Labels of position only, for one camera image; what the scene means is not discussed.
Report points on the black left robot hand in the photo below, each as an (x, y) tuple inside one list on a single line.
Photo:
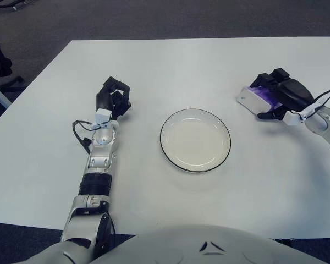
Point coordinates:
[(103, 99)]

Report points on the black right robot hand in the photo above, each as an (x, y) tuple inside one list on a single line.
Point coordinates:
[(294, 94)]

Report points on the purple tissue paper pack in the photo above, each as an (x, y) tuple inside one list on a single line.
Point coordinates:
[(250, 100)]

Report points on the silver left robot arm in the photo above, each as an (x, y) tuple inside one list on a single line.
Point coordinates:
[(99, 154)]

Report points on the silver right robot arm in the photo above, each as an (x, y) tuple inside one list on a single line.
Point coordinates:
[(324, 121)]

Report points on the white plate with black rim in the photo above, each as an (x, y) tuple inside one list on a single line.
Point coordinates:
[(195, 141)]

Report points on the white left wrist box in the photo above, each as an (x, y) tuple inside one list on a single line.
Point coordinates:
[(102, 115)]

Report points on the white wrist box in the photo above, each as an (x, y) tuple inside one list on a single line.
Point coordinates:
[(102, 115), (291, 119)]

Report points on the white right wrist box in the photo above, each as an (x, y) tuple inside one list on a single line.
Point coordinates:
[(291, 119)]

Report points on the black chair base with castors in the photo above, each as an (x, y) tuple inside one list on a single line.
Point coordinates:
[(13, 8)]

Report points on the grey robot torso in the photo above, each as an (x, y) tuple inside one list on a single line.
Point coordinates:
[(181, 247)]

